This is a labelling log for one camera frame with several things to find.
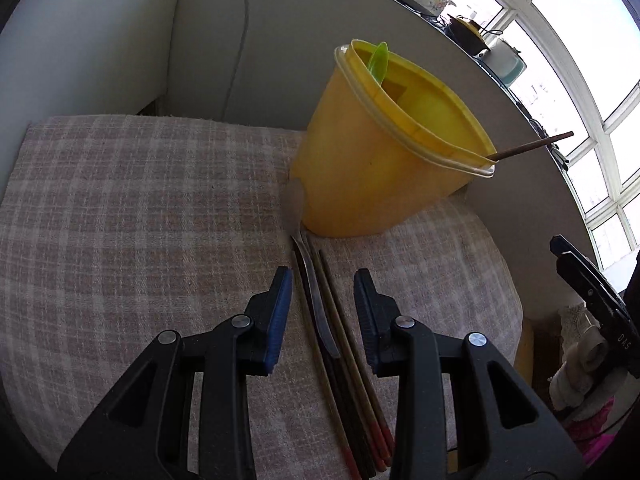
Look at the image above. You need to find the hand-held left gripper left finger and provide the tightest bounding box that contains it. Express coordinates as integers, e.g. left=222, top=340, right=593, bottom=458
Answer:
left=57, top=266, right=294, bottom=480

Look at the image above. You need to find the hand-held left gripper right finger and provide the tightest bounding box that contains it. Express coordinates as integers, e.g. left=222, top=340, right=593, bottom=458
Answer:
left=353, top=269, right=586, bottom=480

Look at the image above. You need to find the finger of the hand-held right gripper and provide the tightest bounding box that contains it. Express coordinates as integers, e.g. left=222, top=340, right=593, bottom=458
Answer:
left=549, top=234, right=640, bottom=381

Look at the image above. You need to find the metal spoon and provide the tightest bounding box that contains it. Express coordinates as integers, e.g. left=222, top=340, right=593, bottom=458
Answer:
left=282, top=178, right=342, bottom=359

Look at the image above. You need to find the pair of chopsticks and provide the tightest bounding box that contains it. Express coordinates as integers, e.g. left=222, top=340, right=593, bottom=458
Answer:
left=299, top=260, right=375, bottom=478

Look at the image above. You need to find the yellow plastic utensil container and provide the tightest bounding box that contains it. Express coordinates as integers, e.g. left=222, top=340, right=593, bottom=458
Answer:
left=289, top=39, right=498, bottom=238

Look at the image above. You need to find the green plastic spoon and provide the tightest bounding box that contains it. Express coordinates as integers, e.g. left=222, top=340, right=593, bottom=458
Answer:
left=367, top=41, right=391, bottom=83

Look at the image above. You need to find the white plush fabric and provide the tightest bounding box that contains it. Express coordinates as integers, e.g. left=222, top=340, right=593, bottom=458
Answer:
left=547, top=302, right=631, bottom=411

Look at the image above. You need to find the pink fabric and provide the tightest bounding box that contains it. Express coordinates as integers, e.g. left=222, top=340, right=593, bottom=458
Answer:
left=565, top=395, right=631, bottom=466

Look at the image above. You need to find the pink plaid cloth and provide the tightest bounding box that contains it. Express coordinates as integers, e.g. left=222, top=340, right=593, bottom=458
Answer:
left=0, top=114, right=523, bottom=480

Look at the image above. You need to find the teal electric kettle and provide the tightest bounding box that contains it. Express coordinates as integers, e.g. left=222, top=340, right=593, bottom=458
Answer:
left=482, top=37, right=528, bottom=86

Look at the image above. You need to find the dark pot yellow lid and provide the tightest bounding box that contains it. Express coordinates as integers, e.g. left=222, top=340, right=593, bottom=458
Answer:
left=446, top=12, right=493, bottom=56

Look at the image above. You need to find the white window frame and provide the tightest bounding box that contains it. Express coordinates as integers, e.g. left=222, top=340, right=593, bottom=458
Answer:
left=345, top=0, right=640, bottom=271

